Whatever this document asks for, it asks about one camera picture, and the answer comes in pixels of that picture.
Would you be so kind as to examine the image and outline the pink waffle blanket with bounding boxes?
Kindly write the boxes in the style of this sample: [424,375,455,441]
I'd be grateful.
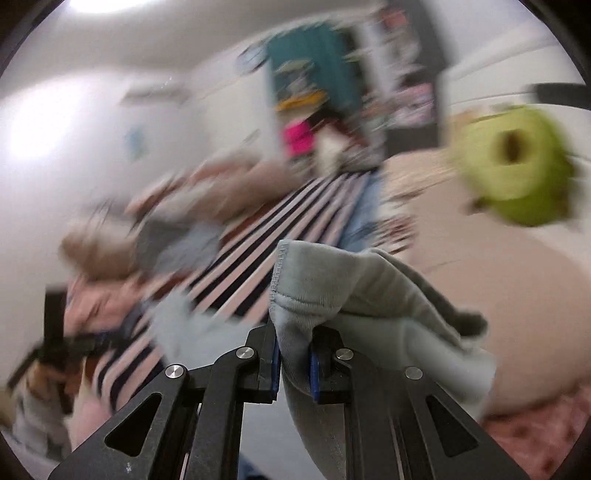
[65,277,153,333]

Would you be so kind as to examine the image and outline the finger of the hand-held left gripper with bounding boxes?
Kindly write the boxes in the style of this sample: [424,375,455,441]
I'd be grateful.
[67,332,134,360]

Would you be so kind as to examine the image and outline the green avocado plush toy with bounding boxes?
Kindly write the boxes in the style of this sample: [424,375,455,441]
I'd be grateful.
[448,104,578,228]

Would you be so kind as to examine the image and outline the pink beige pillow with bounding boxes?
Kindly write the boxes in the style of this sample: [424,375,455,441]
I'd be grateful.
[406,185,591,416]

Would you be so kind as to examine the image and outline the red dotted bedsheet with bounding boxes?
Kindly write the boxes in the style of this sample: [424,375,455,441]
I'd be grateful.
[480,383,585,478]

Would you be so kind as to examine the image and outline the round wall clock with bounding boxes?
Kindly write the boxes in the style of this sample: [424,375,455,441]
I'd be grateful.
[238,44,269,75]

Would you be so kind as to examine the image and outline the white cushion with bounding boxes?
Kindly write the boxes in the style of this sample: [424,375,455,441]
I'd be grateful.
[318,131,347,171]

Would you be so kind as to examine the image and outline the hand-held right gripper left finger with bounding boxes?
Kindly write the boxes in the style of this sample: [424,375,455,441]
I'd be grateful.
[46,319,280,480]

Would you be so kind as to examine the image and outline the grey blue cloth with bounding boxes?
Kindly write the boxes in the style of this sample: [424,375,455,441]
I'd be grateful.
[134,217,222,278]

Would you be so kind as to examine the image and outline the light blue pants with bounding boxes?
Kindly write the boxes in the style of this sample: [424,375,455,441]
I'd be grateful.
[148,239,497,480]

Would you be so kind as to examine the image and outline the dark bookshelf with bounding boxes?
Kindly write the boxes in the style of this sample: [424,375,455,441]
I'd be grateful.
[351,0,453,153]

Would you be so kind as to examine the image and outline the white air conditioner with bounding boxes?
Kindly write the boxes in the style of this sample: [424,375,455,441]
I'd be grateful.
[121,83,190,104]

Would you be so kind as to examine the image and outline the pink grey striped duvet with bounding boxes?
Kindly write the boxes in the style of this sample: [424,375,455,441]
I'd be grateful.
[60,152,315,282]

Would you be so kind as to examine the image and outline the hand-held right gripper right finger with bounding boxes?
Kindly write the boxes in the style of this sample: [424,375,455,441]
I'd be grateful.
[309,325,532,480]

